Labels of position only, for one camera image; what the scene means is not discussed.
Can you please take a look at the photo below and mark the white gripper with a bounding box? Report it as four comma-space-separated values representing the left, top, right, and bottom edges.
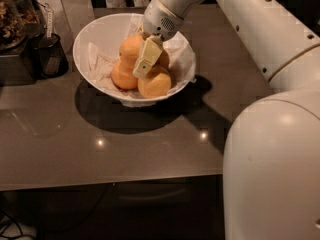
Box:
133, 0, 183, 78

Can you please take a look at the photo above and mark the orange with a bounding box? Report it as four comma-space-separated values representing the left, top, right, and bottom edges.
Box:
119, 35, 143, 67
138, 65, 172, 98
157, 50, 170, 69
111, 60, 138, 90

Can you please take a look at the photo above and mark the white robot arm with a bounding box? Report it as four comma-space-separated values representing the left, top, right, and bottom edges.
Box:
134, 0, 320, 240

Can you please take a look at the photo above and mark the white bowl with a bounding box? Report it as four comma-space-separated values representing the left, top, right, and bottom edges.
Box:
73, 13, 196, 107

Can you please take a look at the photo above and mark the white tag in cup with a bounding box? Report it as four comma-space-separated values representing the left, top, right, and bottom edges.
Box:
45, 4, 54, 38

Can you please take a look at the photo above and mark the black mesh cup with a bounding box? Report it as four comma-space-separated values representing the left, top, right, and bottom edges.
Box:
30, 33, 69, 78

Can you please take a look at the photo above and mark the glass jar with nuts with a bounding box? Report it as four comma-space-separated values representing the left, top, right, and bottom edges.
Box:
0, 0, 40, 52

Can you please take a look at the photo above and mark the black cable on floor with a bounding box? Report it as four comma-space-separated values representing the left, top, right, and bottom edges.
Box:
0, 210, 38, 240

